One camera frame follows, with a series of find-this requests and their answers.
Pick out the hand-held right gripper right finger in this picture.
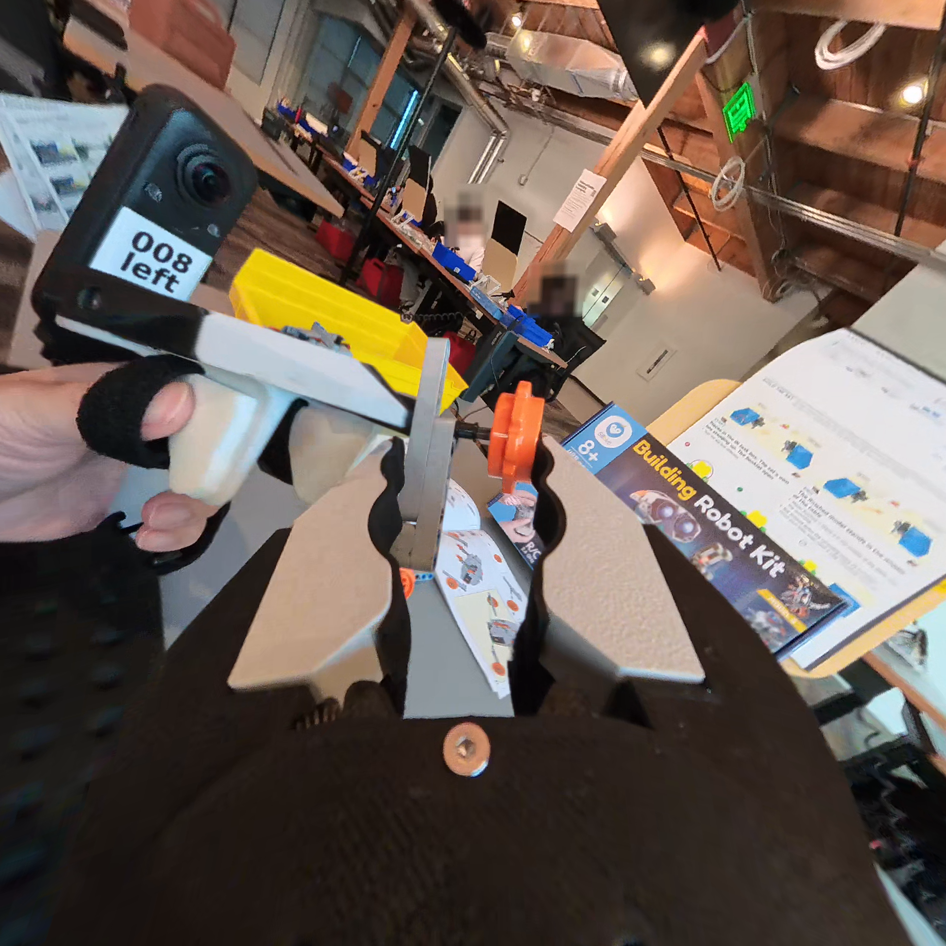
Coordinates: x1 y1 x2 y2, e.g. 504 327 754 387
508 435 707 716

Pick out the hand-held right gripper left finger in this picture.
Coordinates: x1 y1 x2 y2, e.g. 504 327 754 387
228 438 412 719

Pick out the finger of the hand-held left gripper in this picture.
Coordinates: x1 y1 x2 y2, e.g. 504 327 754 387
185 309 413 433

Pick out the grey toy beam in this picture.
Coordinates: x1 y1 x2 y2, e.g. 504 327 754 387
389 336 455 574

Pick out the grey desk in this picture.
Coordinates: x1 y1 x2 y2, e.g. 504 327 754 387
111 410 570 721

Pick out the person's left hand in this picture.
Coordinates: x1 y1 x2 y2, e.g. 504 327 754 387
0 361 223 553

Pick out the pile of grey toy parts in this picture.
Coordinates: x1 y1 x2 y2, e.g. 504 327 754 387
279 322 350 354

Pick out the white instruction poster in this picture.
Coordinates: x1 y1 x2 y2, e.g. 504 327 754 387
0 92 130 239

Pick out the yellow plastic bin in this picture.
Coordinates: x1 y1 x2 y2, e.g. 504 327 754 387
229 247 468 415

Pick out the blue cardboard toy box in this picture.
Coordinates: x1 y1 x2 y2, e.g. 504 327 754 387
560 403 851 655

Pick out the blue printed leaflet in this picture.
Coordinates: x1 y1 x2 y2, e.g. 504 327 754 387
488 480 548 572

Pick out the white instruction booklet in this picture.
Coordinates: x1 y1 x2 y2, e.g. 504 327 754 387
432 480 537 699

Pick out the long workbench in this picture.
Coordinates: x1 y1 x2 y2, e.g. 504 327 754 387
314 144 570 374

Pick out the black pole stand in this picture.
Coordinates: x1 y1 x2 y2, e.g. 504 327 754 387
346 26 461 291

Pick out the white laminated instruction sheet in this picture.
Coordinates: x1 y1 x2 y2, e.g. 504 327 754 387
669 329 946 670

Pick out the black dimpled pad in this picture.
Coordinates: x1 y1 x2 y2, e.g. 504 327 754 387
0 517 167 946

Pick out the white paper notice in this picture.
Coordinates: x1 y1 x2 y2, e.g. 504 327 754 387
553 170 608 232

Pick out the green exit sign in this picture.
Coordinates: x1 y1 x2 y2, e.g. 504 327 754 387
720 80 760 143

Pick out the wooden post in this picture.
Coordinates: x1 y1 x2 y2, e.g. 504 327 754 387
510 37 710 305

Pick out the silver ceiling duct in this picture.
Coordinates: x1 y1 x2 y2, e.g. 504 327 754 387
506 30 638 103

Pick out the white cable coil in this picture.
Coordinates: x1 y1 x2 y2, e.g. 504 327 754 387
813 18 888 72
708 155 747 213

